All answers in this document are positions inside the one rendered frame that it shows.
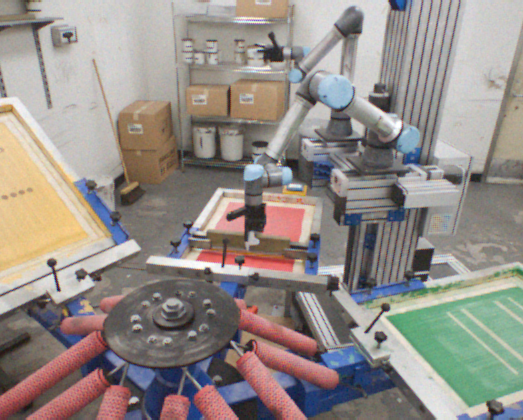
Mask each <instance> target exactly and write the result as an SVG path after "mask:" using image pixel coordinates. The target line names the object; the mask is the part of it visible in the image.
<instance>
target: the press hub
mask: <svg viewBox="0 0 523 420"><path fill-rule="evenodd" d="M239 323H240V312H239V308H238V305H237V304H236V302H235V299H234V298H233V297H231V295H230V294H228V292H227V291H226V290H224V289H221V288H220V287H218V286H216V285H214V284H213V283H210V282H204V281H199V280H193V279H172V280H165V281H160V282H157V283H151V284H148V285H145V286H143V287H141V288H139V289H137V290H135V291H132V292H130V293H129V294H127V296H125V297H124V298H122V299H120V300H119V301H118V303H117V304H116V305H115V306H114V307H112V309H111V310H110V313H109V315H108V316H107V318H106V321H105V324H104V336H105V340H106V342H107V344H108V348H110V350H111V351H112V352H113V353H114V354H115V355H116V356H118V357H119V358H120V359H122V360H124V362H126V363H131V364H132V365H135V366H139V367H142V368H147V369H150V370H153V371H154V372H155V375H156V376H155V378H154V379H153V380H152V381H151V383H150V384H149V385H148V386H147V388H146V390H145V392H144V393H143V392H142V391H141V390H140V389H139V388H137V387H136V386H135V385H134V384H133V383H132V382H131V381H130V380H128V379H126V380H124V383H123V387H125V388H130V392H131V398H130V401H129V405H128V407H127V410H126V414H127V413H130V412H133V411H137V410H140V409H141V416H142V420H160V418H161V414H162V411H163V404H164V401H165V397H166V396H169V395H178V392H179V385H180V381H181V378H182V374H183V369H181V368H183V367H188V371H189V372H190V373H191V375H192V376H193V377H194V378H195V380H196V382H197V383H198V384H199V386H201V387H202V388H203V387H204V386H207V385H208V384H209V385H210V386H211V385H213V386H214V387H215V388H216V390H217V391H218V392H219V390H218V388H220V387H224V386H227V385H234V384H237V383H241V382H243V381H246V380H245V378H244V377H242V374H241V373H240V372H239V370H238V369H237V368H235V367H234V366H232V365H231V364H229V363H227V362H226V361H224V360H219V359H218V358H215V357H213V358H212V360H211V365H210V367H209V369H208V372H207V374H206V373H205V372H204V371H203V369H201V364H200V362H201V361H205V360H207V359H209V358H211V357H212V356H213V355H215V354H216V353H218V352H220V351H221V350H222V349H223V348H225V347H226V346H227V344H229V343H230V341H231V340H232V339H233V337H234V336H235V333H236V331H237V329H238V327H239ZM198 392H199V391H198V390H197V388H196V387H195V385H194V384H193V383H192V381H191V380H190V379H189V378H188V376H187V375H186V378H185V383H184V386H183V390H182V394H181V395H182V396H186V397H187V398H188V400H187V401H189V402H190V405H189V410H188V413H187V419H186V420H205V418H204V417H203V414H202V413H201V411H199V410H198V408H197V407H196V406H195V403H193V402H194V401H195V398H194V396H195V394H197V393H198ZM229 407H230V408H231V410H232V411H234V414H235V415H236V417H237V418H238V419H239V420H258V402H257V399H254V400H250V401H248V402H241V403H238V404H234V405H232V406H229Z"/></svg>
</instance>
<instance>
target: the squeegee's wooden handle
mask: <svg viewBox="0 0 523 420"><path fill-rule="evenodd" d="M224 237H228V239H229V244H228V245H227V247H233V248H241V249H246V247H245V244H244V232H236V231H228V230H220V229H207V230H206V239H207V240H210V241H211V247H213V245H217V246H224V244H222V239H223V238H224ZM254 237H255V238H257V239H258V241H259V244H255V245H250V246H249V250H257V251H273V252H280V253H281V255H284V248H288V249H290V237H278V236H270V235H261V234H254Z"/></svg>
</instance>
